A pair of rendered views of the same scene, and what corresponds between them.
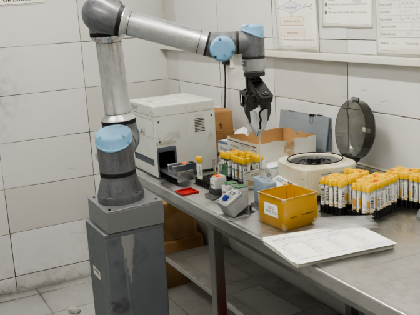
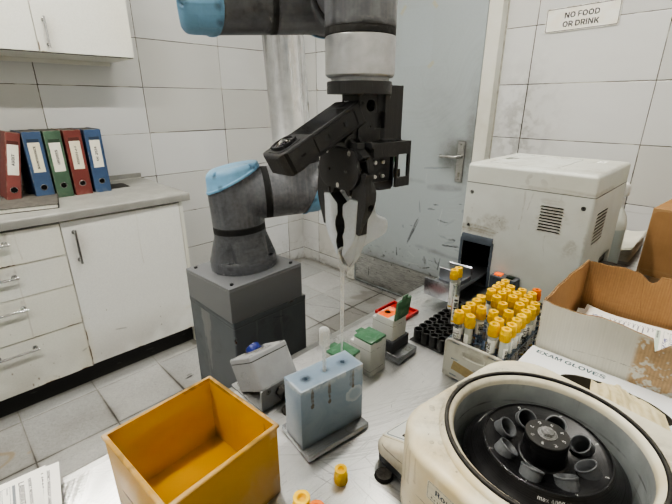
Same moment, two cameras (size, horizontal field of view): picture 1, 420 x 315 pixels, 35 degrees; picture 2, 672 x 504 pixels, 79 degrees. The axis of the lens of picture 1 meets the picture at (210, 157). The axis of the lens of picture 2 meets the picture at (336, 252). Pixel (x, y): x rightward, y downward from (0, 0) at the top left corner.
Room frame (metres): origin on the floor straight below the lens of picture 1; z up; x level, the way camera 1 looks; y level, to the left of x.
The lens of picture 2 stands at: (2.03, -0.61, 1.31)
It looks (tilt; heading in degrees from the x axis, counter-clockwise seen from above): 20 degrees down; 71
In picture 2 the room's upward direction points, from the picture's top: straight up
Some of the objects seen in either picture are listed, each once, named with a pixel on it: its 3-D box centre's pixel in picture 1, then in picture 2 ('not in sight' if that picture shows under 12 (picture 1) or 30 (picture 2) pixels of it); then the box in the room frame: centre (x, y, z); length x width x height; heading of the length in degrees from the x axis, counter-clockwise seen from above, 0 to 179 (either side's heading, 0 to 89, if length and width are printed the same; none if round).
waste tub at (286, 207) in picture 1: (287, 207); (197, 464); (1.99, -0.23, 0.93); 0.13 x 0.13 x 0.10; 31
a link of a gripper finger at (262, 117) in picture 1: (260, 120); (367, 230); (2.21, -0.18, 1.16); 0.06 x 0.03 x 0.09; 19
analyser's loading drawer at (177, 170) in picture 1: (174, 169); (459, 274); (2.59, 0.14, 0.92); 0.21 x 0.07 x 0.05; 27
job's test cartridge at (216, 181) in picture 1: (218, 184); (389, 327); (2.33, -0.03, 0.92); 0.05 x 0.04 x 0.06; 117
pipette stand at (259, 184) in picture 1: (265, 193); (324, 400); (2.16, -0.18, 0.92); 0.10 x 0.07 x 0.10; 19
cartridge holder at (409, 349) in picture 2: (219, 192); (388, 340); (2.33, -0.03, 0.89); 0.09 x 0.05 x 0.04; 117
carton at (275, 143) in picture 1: (271, 152); (656, 345); (2.68, -0.25, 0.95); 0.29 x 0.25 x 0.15; 117
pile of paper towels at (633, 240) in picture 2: not in sight; (619, 241); (3.25, 0.25, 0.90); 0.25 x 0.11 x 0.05; 27
